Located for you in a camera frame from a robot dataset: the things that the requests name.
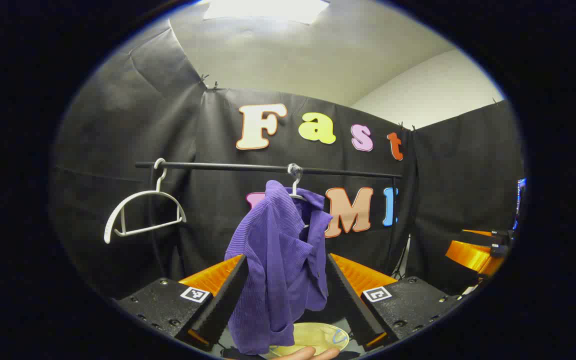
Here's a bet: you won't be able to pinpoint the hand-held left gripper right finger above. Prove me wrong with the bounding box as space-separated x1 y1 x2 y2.
326 252 463 352

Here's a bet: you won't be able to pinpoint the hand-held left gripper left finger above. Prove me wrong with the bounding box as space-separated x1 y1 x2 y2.
115 253 249 352

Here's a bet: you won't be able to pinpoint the cream fabric laundry hamper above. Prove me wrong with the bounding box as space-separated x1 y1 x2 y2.
268 322 350 359

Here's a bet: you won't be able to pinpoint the purple ribbed shirt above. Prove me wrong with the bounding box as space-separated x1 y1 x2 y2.
224 180 334 356

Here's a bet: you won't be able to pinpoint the white hanger with taped hook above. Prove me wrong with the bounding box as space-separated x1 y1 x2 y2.
287 163 314 231

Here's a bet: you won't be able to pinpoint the white plastic hanger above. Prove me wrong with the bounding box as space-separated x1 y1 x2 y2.
104 158 188 245

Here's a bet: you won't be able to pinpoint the black clothes rack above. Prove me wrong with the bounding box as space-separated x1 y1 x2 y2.
135 159 404 275

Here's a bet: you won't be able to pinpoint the glowing blue screen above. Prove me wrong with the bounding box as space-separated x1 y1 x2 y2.
515 177 527 231

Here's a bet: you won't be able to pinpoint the black stand legs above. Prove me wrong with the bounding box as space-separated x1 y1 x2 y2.
391 235 412 280

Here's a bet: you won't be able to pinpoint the black backdrop cloth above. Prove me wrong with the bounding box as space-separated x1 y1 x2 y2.
50 20 525 301

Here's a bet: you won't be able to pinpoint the ceiling light panel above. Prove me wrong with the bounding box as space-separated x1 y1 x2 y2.
203 0 330 25

